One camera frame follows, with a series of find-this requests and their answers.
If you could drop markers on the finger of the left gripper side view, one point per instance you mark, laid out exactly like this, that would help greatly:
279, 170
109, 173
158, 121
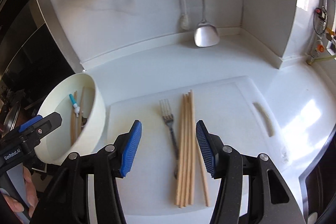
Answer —
37, 128

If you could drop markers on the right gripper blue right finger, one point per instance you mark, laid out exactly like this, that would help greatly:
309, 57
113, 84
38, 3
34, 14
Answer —
210, 146

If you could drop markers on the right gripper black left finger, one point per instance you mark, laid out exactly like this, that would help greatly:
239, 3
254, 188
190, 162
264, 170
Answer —
126, 145

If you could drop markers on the teal white handled spoon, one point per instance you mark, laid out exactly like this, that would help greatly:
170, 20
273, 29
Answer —
76, 107

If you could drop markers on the metal fork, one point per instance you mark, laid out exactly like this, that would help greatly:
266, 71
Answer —
168, 119

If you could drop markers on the left human hand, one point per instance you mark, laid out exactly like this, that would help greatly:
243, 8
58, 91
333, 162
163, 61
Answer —
31, 195

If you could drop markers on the dark pot with glass lid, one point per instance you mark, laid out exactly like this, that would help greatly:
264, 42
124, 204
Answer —
11, 119

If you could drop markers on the white round bowl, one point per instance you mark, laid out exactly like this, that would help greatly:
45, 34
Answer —
56, 146

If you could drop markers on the white plastic cutting board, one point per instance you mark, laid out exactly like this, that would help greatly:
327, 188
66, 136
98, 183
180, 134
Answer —
233, 109

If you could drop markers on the steel spatula turner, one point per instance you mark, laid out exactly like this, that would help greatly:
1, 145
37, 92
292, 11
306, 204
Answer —
205, 35

